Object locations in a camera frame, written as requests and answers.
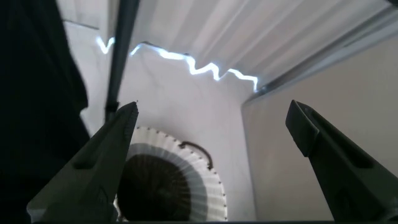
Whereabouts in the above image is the white laundry basket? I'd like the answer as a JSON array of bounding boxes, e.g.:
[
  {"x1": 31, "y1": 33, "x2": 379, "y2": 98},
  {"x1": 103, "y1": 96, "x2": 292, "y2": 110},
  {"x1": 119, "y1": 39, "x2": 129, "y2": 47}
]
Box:
[{"x1": 113, "y1": 126, "x2": 228, "y2": 222}]

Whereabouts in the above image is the black clothes rack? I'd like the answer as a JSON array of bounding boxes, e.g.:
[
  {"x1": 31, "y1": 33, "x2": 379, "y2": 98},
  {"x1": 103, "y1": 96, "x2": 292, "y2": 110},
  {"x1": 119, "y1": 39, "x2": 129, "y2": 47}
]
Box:
[{"x1": 104, "y1": 0, "x2": 141, "y2": 123}]

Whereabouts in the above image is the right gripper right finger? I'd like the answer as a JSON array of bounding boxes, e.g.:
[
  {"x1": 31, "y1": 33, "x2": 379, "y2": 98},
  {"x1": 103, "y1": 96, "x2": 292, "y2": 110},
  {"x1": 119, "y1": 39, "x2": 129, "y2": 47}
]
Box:
[{"x1": 285, "y1": 99, "x2": 398, "y2": 222}]

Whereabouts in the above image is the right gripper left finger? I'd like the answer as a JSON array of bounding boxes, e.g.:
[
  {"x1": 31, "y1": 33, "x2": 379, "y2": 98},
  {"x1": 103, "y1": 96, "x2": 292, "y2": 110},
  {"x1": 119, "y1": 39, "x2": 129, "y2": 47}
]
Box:
[{"x1": 27, "y1": 101, "x2": 139, "y2": 223}]

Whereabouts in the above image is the white curtain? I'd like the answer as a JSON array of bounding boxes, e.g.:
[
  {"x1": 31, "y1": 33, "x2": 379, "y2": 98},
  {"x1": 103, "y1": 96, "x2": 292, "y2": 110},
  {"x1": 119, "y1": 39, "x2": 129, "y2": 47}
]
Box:
[{"x1": 55, "y1": 0, "x2": 398, "y2": 88}]

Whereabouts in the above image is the black garment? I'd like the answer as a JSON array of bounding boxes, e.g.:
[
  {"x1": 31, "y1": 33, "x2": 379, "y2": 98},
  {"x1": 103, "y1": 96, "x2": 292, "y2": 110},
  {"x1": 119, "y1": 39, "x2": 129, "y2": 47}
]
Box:
[{"x1": 0, "y1": 0, "x2": 91, "y2": 223}]

